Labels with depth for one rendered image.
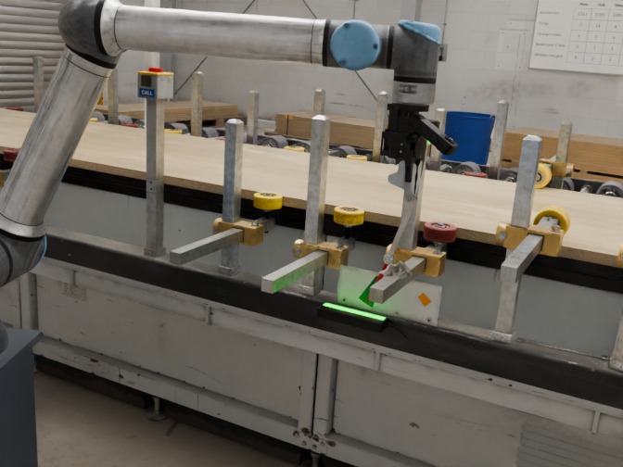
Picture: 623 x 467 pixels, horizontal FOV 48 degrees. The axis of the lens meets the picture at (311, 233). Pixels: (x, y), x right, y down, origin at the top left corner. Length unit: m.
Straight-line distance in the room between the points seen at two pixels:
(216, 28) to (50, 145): 0.51
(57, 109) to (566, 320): 1.30
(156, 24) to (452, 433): 1.34
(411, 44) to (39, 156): 0.86
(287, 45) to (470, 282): 0.83
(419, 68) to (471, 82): 7.75
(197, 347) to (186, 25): 1.27
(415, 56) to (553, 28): 7.47
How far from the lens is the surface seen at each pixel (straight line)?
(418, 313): 1.68
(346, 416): 2.19
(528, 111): 9.01
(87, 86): 1.65
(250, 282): 1.86
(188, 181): 2.16
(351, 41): 1.35
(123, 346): 2.62
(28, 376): 1.85
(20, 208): 1.76
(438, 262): 1.63
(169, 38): 1.43
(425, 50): 1.49
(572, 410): 1.72
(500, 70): 9.11
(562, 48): 8.89
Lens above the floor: 1.33
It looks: 15 degrees down
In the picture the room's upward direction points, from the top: 4 degrees clockwise
